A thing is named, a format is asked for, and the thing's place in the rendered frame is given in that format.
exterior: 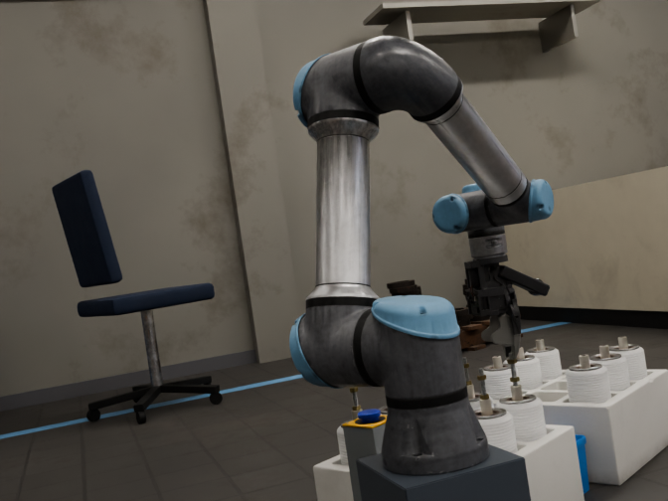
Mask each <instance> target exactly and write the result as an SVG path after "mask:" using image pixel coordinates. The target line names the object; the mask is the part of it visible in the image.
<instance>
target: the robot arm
mask: <svg viewBox="0 0 668 501"><path fill-rule="evenodd" d="M462 91H463V84H462V81H461V79H460V78H459V76H458V75H457V74H456V72H455V71H454V70H453V69H452V67H451V66H450V65H449V64H448V63H447V62H446V61H445V60H444V59H442V58H441V57H440V56H438V55H437V54H436V53H434V52H433V51H431V50H430V49H428V48H426V47H425V46H423V45H421V44H419V43H417V42H415V41H412V40H409V39H406V38H402V37H398V36H379V37H375V38H372V39H370V40H368V41H366V42H363V43H360V44H357V45H354V46H351V47H349V48H346V49H343V50H340V51H337V52H335V53H332V54H325V55H322V56H320V57H319V58H317V59H316V60H314V61H312V62H309V63H308V64H306V65H305V66H304V67H303V68H302V69H301V70H300V71H299V73H298V75H297V77H296V79H295V82H294V86H293V104H294V108H295V110H298V114H297V116H298V118H299V120H300V121H301V122H302V124H303V125H304V126H305V127H307V132H308V134H309V136H310V137H311V138H313V139H314V140H315V141H316V143H317V170H316V287H315V289H314V291H313V292H312V293H311V294H310V295H309V296H308V297H307V298H306V313H304V314H302V315H301V316H299V317H298V318H297V319H296V320H295V325H293V326H292V327H291V331H290V336H289V348H290V354H291V357H292V360H293V363H294V365H295V367H296V369H297V371H298V372H300V373H301V375H302V377H303V378H304V379H305V380H306V381H308V382H309V383H311V384H313V385H315V386H319V387H330V388H333V389H341V388H354V387H384V388H385V395H386V401H387V409H388V413H387V420H386V426H385V432H384V438H383V444H382V458H383V465H384V468H385V469H386V470H388V471H390V472H393V473H397V474H401V475H413V476H423V475H436V474H444V473H450V472H455V471H459V470H463V469H466V468H469V467H472V466H475V465H477V464H479V463H481V462H483V461H484V460H485V459H487V457H488V456H489V447H488V440H487V436H486V434H485V432H484V430H483V428H482V426H481V424H480V422H479V420H478V418H477V416H476V414H475V412H474V410H473V408H472V406H471V404H470V401H469V398H468V392H467V386H466V379H465V372H464V365H463V358H462V351H461V345H460V338H459V334H460V328H459V326H458V324H457V320H456V315H455V310H454V307H453V305H452V304H451V302H449V301H448V300H446V299H445V298H442V297H438V296H430V295H406V296H401V295H399V296H389V297H383V298H380V297H379V296H378V295H377V294H376V293H375V292H374V291H373V290H372V289H371V238H370V142H371V141H372V140H373V139H374V138H375V137H376V136H377V135H378V134H379V115H380V114H383V113H387V112H391V111H393V110H403V111H406V112H408V113H409V114H410V115H411V117H412V118H413V119H414V120H416V121H418V122H422V123H426V125H427V126H428V127H429V128H430V129H431V130H432V132H433V133H434V134H435V135H436V136H437V138H438V139H439V140H440V141H441V142H442V144H443V145H444V146H445V147H446V148H447V150H448V151H449V152H450V153H451V154H452V155H453V157H454V158H455V159H456V160H457V161H458V163H459V164H460V165H461V166H462V167H463V169H464V170H465V171H466V172H467V173H468V174H469V176H470V177H471V178H472V179H473V180H474V182H475V183H476V184H470V185H466V186H464V187H463V188H462V194H449V195H447V196H443V197H441V198H439V199H438V200H437V201H436V203H435V204H434V206H433V210H432V218H433V221H434V223H435V225H436V226H437V227H438V228H439V229H440V230H441V231H442V232H444V233H448V234H460V233H462V232H468V238H469V246H470V253H471V257H474V260H473V261H467V262H465V263H464V266H465V272H466V279H467V286H468V289H467V290H465V291H466V298H467V305H468V312H469V314H472V315H476V316H490V326H489V327H488V328H487V329H485V330H484V331H483V332H482V333H481V338H482V340H484V341H486V342H493V343H495V344H501V345H502V348H503V351H504V354H505V357H509V353H510V352H511V351H512V356H513V359H517V356H518V353H519V350H520V341H521V318H520V311H519V307H518V304H517V297H516V293H515V289H514V288H513V287H512V284H514V285H516V286H518V287H520V288H523V289H525V290H527V291H528V292H529V293H530V294H532V295H534V296H538V295H543V296H546V295H547V294H548V292H549V289H550V285H549V284H546V283H544V282H543V281H542V280H541V279H539V278H533V277H531V276H528V275H526V274H524V273H522V272H519V271H517V270H515V269H513V268H510V267H508V266H506V265H499V262H504V261H508V255H507V254H505V253H507V251H508V250H507V243H506V236H505V229H504V226H508V225H514V224H521V223H528V222H529V223H532V222H535V221H540V220H545V219H547V218H548V217H549V216H550V215H551V214H552V213H553V210H554V195H553V191H552V189H551V186H550V185H549V183H548V182H547V181H546V180H542V179H539V180H535V179H533V180H532V181H529V180H528V179H527V178H526V176H525V175H524V174H523V172H522V171H521V170H520V168H519V167H518V166H517V164H516V163H515V162H514V160H513V159H512V158H511V156H510V155H509V154H508V152H507V151H506V150H505V148H504V147H503V146H502V144H501V143H500V142H499V140H498V139H497V138H496V136H495V135H494V134H493V132H492V131H491V130H490V128H489V127H488V126H487V125H486V123H485V122H484V121H483V119H482V118H481V117H480V115H479V114H478V113H477V111H476V110H475V109H474V107H473V106H472V105H471V103H470V102H469V101H468V99H467V98H466V97H465V95H464V94H463V93H462ZM501 234H503V235H501ZM495 235H496V236H495ZM488 236H489V237H488ZM469 299H470V300H469ZM469 303H470V304H469ZM470 306H471V309H470ZM506 312H507V313H508V315H507V314H506Z"/></svg>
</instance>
